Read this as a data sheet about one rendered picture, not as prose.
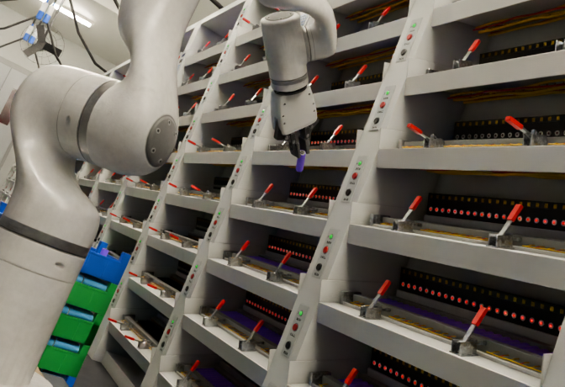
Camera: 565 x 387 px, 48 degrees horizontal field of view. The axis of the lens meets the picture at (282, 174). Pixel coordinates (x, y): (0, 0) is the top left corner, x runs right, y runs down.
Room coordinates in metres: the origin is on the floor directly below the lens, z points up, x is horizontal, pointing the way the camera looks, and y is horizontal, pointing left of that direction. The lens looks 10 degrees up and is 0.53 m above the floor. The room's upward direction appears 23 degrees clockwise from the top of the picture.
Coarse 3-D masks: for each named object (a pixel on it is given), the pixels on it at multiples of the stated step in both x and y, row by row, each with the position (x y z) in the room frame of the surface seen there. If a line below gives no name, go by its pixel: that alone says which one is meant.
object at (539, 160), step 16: (384, 144) 1.44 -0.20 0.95; (400, 144) 1.44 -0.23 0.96; (384, 160) 1.42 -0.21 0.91; (400, 160) 1.36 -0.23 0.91; (416, 160) 1.32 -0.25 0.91; (432, 160) 1.27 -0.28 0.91; (448, 160) 1.23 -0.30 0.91; (464, 160) 1.19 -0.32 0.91; (480, 160) 1.15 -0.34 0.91; (496, 160) 1.11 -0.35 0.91; (512, 160) 1.08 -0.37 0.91; (528, 160) 1.05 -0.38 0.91; (544, 160) 1.02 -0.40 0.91; (560, 160) 0.99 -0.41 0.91; (528, 176) 1.24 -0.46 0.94; (544, 176) 1.20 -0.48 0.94; (560, 176) 1.13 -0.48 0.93
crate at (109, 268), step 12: (0, 204) 1.62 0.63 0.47; (0, 216) 1.57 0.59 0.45; (96, 252) 1.58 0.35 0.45; (84, 264) 1.57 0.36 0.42; (96, 264) 1.59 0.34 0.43; (108, 264) 1.60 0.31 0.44; (120, 264) 1.62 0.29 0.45; (96, 276) 1.59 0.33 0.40; (108, 276) 1.61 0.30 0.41; (120, 276) 1.62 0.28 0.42
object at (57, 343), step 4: (52, 336) 1.65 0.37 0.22; (52, 340) 1.58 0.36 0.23; (56, 340) 1.59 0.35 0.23; (60, 340) 1.61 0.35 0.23; (64, 340) 1.63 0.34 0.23; (68, 340) 1.65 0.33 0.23; (48, 344) 1.58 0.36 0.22; (52, 344) 1.58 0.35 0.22; (56, 344) 1.59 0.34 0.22; (60, 344) 1.59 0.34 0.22; (64, 344) 1.60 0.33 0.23; (68, 344) 1.61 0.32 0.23; (72, 344) 1.62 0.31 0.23; (76, 344) 1.64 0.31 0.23; (64, 348) 1.60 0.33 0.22; (68, 348) 1.61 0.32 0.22; (72, 348) 1.61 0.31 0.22; (76, 348) 1.62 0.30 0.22; (76, 352) 1.62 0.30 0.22
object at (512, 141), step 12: (408, 144) 1.43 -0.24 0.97; (420, 144) 1.39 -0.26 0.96; (456, 144) 1.28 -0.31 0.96; (468, 144) 1.25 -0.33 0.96; (480, 144) 1.22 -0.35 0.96; (492, 144) 1.19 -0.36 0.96; (504, 144) 1.16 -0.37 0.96; (516, 144) 1.12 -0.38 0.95; (552, 144) 1.05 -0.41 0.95; (564, 144) 1.02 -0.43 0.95
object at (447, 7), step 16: (448, 0) 1.45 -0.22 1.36; (464, 0) 1.34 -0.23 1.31; (480, 0) 1.30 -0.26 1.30; (496, 0) 1.26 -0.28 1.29; (512, 0) 1.22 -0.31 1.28; (528, 0) 1.18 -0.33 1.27; (544, 0) 1.25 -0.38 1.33; (560, 0) 1.24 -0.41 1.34; (432, 16) 1.44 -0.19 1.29; (448, 16) 1.39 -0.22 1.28; (464, 16) 1.34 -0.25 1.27; (480, 16) 1.42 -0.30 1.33; (496, 16) 1.40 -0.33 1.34; (512, 16) 1.39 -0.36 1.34; (528, 16) 1.31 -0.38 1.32; (544, 16) 1.28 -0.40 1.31; (480, 32) 1.46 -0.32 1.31; (496, 32) 1.45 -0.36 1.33
